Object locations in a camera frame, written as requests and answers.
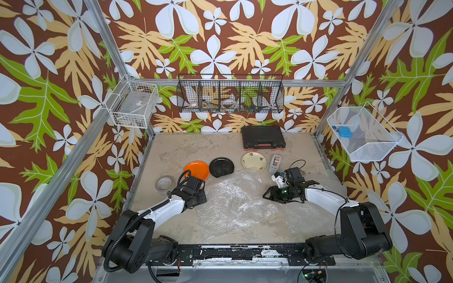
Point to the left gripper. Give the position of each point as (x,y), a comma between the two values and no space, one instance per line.
(202,195)

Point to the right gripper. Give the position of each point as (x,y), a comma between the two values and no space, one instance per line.
(273,194)

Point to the clear bubble wrap sheet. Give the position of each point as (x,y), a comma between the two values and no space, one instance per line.
(235,212)

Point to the cream patterned plate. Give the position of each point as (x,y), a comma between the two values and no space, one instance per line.
(254,162)

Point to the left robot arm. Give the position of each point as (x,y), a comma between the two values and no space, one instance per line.
(131,243)

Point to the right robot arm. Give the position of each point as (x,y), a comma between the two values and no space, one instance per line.
(362,229)

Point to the orange plate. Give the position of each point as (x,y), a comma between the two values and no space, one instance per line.
(198,169)

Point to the white tape dispenser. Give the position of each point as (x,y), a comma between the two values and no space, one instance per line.
(274,164)

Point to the black plate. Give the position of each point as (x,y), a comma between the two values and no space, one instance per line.
(221,167)

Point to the black plastic case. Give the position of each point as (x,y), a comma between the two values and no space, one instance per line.
(262,137)

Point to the blue object in basket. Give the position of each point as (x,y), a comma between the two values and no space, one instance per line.
(344,132)

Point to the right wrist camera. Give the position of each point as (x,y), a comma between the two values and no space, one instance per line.
(293,176)

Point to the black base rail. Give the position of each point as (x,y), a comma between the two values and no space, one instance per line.
(291,254)

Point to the white wire basket right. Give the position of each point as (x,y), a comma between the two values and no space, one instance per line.
(374,137)

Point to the white wire basket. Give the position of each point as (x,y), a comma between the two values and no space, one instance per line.
(374,137)
(132,103)

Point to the black wire basket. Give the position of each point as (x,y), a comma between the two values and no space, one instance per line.
(246,93)

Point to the white wire basket left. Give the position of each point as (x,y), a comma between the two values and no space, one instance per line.
(132,103)

